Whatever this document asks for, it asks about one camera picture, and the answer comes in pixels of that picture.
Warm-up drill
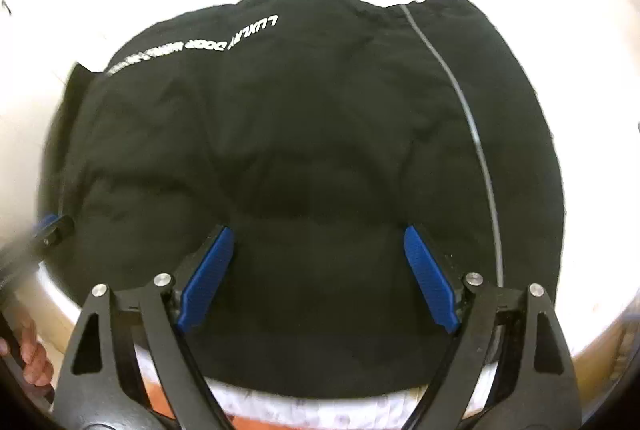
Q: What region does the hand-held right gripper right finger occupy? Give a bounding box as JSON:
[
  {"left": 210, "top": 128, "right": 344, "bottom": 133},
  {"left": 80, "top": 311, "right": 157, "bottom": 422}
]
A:
[{"left": 404, "top": 225, "right": 584, "bottom": 430}]

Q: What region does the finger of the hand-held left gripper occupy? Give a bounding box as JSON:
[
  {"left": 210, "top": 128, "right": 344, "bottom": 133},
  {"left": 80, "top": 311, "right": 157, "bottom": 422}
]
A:
[{"left": 36, "top": 213, "right": 76, "bottom": 249}]

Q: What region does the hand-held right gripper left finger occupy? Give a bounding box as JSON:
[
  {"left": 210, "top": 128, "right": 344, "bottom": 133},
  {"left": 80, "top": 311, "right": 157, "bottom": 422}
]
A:
[{"left": 52, "top": 224, "right": 237, "bottom": 430}]

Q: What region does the black garment with white print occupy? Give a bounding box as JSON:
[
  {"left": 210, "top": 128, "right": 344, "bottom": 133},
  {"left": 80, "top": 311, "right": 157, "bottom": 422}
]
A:
[{"left": 37, "top": 0, "right": 566, "bottom": 401}]

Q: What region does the person's left hand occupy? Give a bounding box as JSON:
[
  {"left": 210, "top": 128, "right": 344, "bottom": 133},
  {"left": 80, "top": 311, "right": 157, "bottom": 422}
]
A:
[{"left": 0, "top": 302, "right": 54, "bottom": 388}]

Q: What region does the white bed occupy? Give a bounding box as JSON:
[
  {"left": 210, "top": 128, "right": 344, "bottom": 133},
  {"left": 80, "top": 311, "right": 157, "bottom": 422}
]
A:
[{"left": 0, "top": 0, "right": 640, "bottom": 428}]

